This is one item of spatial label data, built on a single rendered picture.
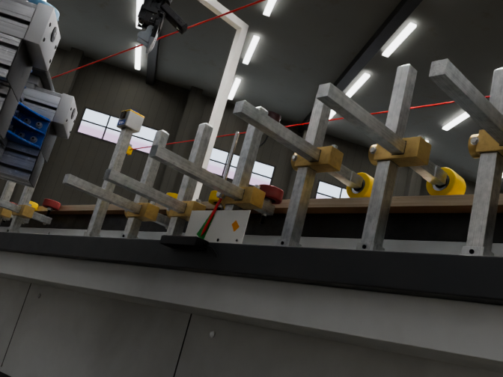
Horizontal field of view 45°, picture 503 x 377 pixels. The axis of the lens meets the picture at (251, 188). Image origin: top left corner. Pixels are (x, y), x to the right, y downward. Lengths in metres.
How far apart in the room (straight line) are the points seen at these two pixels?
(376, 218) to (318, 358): 0.46
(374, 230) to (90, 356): 1.45
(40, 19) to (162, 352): 1.21
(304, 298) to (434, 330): 0.35
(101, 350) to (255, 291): 1.01
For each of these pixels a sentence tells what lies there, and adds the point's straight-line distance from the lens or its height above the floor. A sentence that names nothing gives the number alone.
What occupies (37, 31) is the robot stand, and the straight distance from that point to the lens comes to 1.36.
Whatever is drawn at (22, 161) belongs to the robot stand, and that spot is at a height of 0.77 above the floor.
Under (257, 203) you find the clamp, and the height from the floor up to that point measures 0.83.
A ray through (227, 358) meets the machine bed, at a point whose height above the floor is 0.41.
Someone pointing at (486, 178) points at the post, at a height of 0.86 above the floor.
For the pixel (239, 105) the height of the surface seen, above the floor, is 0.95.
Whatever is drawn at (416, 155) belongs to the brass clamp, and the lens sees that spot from 1.39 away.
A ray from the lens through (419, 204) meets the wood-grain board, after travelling 1.56.
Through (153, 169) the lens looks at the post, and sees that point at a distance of 2.18.
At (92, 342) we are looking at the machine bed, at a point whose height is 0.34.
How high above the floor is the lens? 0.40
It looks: 16 degrees up
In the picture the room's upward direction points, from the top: 15 degrees clockwise
